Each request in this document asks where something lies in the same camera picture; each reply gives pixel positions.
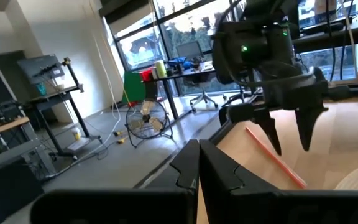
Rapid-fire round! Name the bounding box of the black floor fan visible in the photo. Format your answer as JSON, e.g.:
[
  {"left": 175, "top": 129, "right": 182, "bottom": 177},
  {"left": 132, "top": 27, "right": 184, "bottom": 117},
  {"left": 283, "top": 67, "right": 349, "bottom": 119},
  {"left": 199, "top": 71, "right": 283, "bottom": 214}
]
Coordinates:
[{"left": 125, "top": 98, "right": 174, "bottom": 149}]

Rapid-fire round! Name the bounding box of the pink drinking straw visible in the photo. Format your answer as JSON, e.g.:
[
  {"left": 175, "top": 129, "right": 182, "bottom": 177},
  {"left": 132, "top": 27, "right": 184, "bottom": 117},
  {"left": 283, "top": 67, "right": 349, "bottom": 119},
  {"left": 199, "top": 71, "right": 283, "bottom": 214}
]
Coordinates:
[{"left": 244, "top": 125, "right": 308, "bottom": 190}]

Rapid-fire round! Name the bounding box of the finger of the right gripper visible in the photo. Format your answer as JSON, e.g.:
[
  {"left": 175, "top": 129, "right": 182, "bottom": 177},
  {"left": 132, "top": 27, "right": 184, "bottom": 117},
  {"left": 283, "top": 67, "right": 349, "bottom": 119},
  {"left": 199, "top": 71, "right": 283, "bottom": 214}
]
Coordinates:
[
  {"left": 295, "top": 107, "right": 329, "bottom": 152},
  {"left": 252, "top": 108, "right": 283, "bottom": 157}
]

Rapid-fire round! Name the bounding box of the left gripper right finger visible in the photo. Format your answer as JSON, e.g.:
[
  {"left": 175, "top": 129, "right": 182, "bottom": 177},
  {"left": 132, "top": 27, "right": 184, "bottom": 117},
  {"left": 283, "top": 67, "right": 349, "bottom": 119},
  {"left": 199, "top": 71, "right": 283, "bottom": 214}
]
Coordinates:
[{"left": 199, "top": 139, "right": 358, "bottom": 224}]

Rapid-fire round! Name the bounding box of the yellow-green roll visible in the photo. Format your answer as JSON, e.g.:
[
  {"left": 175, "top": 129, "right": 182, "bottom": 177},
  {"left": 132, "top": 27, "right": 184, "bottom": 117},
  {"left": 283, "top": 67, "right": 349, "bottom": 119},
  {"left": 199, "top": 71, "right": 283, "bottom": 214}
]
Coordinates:
[{"left": 154, "top": 59, "right": 168, "bottom": 79}]

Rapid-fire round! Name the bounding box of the green board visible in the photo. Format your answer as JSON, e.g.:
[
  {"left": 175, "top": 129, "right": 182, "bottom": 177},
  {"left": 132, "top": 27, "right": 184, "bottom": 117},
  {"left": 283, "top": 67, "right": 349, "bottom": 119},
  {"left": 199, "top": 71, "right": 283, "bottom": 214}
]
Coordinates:
[{"left": 122, "top": 71, "right": 147, "bottom": 105}]

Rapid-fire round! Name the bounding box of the wooden workbench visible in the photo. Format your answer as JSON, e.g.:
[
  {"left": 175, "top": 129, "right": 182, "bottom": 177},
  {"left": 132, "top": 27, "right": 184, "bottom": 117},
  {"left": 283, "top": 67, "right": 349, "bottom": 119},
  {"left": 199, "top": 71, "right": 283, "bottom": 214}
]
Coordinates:
[{"left": 0, "top": 116, "right": 31, "bottom": 150}]

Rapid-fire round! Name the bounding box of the white hanging cable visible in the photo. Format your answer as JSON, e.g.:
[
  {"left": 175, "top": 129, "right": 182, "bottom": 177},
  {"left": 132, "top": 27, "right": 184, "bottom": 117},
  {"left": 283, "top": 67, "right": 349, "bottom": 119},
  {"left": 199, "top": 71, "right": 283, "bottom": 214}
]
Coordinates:
[{"left": 88, "top": 0, "right": 122, "bottom": 147}]

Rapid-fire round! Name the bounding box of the blue cloth bundle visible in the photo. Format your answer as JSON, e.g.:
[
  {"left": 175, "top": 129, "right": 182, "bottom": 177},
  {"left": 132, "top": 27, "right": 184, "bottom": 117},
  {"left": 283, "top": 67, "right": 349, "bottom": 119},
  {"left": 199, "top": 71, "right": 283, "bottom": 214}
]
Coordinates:
[{"left": 167, "top": 56, "right": 188, "bottom": 70}]

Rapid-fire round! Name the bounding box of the black storage box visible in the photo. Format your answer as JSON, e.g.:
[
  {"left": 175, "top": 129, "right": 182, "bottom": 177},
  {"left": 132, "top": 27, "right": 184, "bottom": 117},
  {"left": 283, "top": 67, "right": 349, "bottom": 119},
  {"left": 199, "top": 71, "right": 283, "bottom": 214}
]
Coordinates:
[{"left": 0, "top": 154, "right": 45, "bottom": 224}]

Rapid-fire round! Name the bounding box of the dark office desk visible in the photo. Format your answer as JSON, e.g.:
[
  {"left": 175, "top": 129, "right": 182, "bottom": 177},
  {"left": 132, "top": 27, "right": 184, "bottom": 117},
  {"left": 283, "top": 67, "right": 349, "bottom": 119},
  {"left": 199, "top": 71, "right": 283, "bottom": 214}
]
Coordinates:
[{"left": 140, "top": 61, "right": 218, "bottom": 121}]

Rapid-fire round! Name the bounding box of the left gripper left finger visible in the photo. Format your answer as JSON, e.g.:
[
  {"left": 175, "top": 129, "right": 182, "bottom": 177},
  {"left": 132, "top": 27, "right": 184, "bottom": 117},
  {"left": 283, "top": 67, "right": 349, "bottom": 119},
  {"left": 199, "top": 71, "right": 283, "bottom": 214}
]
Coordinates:
[{"left": 30, "top": 139, "right": 201, "bottom": 224}]

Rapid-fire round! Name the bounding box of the grey laptop screen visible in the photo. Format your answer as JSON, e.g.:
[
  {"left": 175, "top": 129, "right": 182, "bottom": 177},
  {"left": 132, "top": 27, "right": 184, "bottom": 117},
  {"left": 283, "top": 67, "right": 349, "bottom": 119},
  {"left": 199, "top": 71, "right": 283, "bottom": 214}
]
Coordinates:
[{"left": 175, "top": 40, "right": 204, "bottom": 62}]

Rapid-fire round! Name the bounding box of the black rolling cart stand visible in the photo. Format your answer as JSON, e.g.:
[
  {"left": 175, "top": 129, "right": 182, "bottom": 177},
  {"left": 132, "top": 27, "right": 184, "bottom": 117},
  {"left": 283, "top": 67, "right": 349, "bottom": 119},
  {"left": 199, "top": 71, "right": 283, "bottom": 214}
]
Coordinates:
[{"left": 16, "top": 54, "right": 103, "bottom": 160}]

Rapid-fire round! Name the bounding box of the office chair with star base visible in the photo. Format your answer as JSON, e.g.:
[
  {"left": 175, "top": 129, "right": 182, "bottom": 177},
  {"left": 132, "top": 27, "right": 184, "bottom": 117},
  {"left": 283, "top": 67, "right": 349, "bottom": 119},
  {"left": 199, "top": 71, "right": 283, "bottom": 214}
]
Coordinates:
[{"left": 189, "top": 76, "right": 219, "bottom": 113}]

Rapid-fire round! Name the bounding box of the red box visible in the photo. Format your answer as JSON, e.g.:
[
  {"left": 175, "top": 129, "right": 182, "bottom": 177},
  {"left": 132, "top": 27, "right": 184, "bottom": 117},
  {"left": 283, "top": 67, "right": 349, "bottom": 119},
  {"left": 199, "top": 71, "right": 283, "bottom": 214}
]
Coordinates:
[{"left": 139, "top": 68, "right": 154, "bottom": 83}]

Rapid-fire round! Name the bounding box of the teal cup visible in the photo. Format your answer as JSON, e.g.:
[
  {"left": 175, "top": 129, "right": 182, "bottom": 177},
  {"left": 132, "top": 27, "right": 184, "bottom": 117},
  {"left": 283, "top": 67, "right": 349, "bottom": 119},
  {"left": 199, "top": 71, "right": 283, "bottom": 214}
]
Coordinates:
[{"left": 35, "top": 82, "right": 48, "bottom": 97}]

